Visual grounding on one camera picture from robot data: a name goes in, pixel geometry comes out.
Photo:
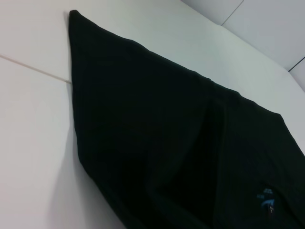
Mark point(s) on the black shirt with FREE print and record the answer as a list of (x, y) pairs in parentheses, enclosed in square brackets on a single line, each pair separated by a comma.
[(166, 143)]

